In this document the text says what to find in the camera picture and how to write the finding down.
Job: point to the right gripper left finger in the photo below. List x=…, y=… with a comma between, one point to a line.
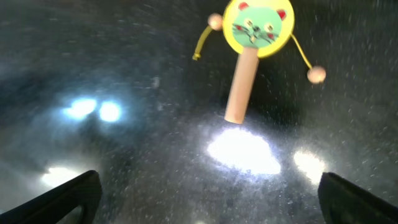
x=62, y=199

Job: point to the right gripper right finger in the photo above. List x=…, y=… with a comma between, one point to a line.
x=348, y=205

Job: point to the yellow wooden rattle drum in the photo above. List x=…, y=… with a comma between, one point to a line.
x=242, y=87

